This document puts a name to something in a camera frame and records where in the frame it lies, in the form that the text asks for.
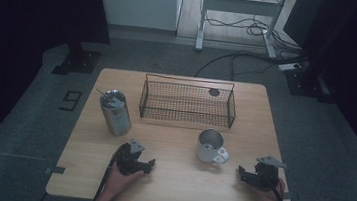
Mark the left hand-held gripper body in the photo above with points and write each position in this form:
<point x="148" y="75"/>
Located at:
<point x="128" y="162"/>

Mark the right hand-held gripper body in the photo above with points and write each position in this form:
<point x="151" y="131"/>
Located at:
<point x="267" y="177"/>

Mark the stainless steel mug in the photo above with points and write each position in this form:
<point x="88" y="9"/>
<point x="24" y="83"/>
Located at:
<point x="207" y="152"/>

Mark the metal can with white label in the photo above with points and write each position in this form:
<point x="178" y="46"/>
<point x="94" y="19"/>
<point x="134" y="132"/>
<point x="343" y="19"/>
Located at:
<point x="117" y="117"/>

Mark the person's left hand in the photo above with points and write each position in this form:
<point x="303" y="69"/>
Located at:
<point x="117" y="183"/>

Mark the person's right hand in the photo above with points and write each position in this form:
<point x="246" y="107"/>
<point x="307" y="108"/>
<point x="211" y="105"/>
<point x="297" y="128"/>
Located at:
<point x="271" y="200"/>

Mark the grey tape strip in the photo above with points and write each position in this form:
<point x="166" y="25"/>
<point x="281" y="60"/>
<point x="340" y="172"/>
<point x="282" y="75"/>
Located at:
<point x="56" y="169"/>

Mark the round dark table grommet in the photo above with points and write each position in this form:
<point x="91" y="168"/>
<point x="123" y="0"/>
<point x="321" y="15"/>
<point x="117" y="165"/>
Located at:
<point x="214" y="92"/>

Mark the black stand base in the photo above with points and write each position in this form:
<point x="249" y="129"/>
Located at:
<point x="305" y="83"/>
<point x="78" y="61"/>

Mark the white power strip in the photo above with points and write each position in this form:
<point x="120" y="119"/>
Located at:
<point x="289" y="66"/>

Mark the dark curtain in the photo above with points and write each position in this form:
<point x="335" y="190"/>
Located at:
<point x="24" y="14"/>
<point x="354" y="65"/>

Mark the white cabinet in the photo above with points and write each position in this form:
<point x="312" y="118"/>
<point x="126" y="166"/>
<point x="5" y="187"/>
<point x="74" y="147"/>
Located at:
<point x="140" y="1"/>

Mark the white metal desk frame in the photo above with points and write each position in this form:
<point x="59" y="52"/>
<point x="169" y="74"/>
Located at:
<point x="240" y="5"/>

